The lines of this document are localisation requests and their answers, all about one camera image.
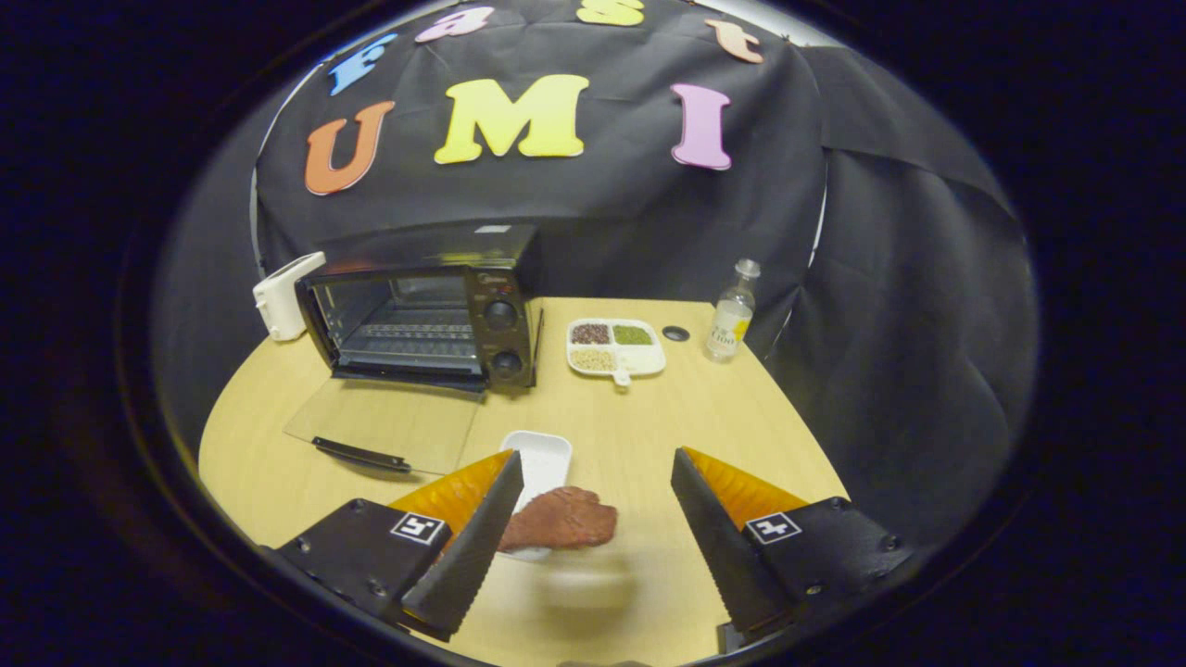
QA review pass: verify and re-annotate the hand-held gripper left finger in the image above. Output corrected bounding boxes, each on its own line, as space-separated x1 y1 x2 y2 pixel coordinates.
264 450 525 642

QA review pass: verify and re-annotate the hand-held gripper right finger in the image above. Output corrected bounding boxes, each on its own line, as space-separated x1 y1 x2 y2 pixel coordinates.
671 447 914 651

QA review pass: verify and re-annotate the brown meat slice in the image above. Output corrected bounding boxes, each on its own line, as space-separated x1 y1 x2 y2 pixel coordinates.
500 486 619 554

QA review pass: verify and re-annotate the black toaster oven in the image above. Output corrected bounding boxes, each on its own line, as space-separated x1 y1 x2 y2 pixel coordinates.
283 222 546 475

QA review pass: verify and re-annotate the white bread toaster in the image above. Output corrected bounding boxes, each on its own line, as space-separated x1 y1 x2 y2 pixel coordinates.
252 251 327 342

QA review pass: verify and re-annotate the white rectangular plate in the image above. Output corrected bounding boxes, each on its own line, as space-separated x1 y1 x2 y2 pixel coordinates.
498 430 574 562

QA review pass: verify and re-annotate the white divided dish of beans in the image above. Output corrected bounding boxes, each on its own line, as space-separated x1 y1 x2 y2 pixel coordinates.
566 318 667 387

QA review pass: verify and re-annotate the clear glass bottle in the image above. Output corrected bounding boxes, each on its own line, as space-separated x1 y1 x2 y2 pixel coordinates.
704 259 762 363

